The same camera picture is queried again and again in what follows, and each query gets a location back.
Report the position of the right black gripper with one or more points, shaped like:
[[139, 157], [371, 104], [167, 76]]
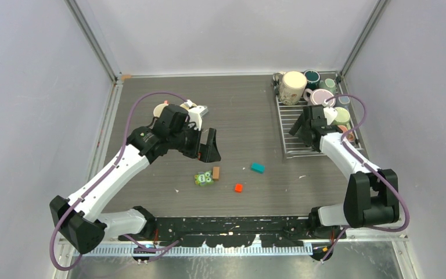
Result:
[[302, 135]]

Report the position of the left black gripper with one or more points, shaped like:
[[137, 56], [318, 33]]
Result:
[[209, 152]]

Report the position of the light green cream mug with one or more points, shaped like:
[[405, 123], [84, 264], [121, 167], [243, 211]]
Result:
[[343, 116]]

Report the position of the terracotta small cup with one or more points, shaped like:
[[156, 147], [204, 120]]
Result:
[[350, 136]]

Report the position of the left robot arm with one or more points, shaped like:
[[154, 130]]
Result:
[[80, 217]]

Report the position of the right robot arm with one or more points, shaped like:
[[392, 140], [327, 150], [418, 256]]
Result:
[[370, 196]]

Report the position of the tan wooden block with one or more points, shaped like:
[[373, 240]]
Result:
[[216, 173]]

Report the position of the green owl toy block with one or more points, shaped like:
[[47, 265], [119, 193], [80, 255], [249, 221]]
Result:
[[204, 178]]

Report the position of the lilac pink mug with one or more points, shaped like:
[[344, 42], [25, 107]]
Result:
[[319, 97]]

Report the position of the cream floral mug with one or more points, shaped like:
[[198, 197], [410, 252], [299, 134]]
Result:
[[292, 86]]

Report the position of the red cube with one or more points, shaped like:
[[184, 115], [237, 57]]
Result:
[[238, 188]]

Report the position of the dark teal mug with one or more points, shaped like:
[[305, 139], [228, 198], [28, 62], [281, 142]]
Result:
[[313, 79]]

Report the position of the pale green small mug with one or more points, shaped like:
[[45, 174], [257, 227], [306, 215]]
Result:
[[328, 84]]

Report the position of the teal block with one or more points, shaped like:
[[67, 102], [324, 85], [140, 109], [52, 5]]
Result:
[[259, 168]]

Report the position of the black base bar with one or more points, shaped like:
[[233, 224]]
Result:
[[232, 232]]

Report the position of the white wire dish rack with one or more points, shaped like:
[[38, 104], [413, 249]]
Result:
[[287, 115]]

